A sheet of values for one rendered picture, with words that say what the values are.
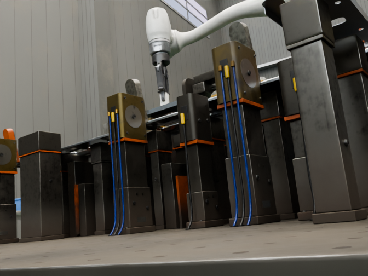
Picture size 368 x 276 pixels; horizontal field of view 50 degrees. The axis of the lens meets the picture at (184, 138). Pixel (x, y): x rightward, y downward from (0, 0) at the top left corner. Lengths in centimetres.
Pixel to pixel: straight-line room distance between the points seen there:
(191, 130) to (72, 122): 418
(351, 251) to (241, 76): 61
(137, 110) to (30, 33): 397
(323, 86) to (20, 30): 449
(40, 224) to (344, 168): 96
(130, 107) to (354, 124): 55
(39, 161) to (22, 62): 348
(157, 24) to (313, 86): 125
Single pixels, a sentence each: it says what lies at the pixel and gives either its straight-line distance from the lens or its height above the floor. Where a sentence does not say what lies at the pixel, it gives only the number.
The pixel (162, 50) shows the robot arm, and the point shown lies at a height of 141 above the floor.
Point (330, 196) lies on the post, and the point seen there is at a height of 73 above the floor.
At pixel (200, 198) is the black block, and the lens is 84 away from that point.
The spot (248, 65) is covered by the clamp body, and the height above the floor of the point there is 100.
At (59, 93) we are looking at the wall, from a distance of 496.
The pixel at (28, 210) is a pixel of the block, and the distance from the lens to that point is 133.
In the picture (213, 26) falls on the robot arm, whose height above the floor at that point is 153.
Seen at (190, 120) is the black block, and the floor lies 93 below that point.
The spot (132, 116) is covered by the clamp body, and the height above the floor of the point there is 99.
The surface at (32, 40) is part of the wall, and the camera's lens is 493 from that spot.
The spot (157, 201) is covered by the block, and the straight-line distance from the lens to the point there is 116.
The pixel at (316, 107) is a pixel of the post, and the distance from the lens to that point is 52.
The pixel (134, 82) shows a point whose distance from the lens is 107.
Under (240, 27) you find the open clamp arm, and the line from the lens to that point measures 87.
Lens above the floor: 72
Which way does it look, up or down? 12 degrees up
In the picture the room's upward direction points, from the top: 6 degrees counter-clockwise
